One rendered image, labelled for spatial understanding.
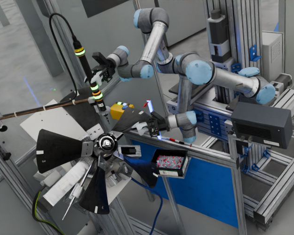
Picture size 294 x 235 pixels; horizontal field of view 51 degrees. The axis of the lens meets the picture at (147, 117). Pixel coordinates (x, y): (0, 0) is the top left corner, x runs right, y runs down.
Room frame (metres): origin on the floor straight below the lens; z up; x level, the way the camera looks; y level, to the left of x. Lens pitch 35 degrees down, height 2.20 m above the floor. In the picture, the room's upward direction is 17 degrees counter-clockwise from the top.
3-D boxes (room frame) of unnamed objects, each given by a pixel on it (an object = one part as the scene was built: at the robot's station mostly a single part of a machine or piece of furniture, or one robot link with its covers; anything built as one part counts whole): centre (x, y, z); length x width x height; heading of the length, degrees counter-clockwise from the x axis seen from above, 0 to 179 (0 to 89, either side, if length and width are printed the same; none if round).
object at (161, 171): (1.41, -0.05, 0.85); 0.22 x 0.17 x 0.07; 60
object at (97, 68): (1.50, 0.14, 1.53); 0.12 x 0.08 x 0.09; 144
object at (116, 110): (1.86, 0.15, 1.02); 0.16 x 0.10 x 0.11; 44
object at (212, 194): (1.58, -0.12, 0.45); 0.82 x 0.01 x 0.66; 44
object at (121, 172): (1.38, 0.23, 0.91); 0.12 x 0.08 x 0.12; 44
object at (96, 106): (1.40, 0.22, 1.40); 0.09 x 0.07 x 0.10; 79
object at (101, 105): (1.40, 0.21, 1.56); 0.04 x 0.04 x 0.46
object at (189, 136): (1.37, -0.20, 1.08); 0.11 x 0.08 x 0.11; 2
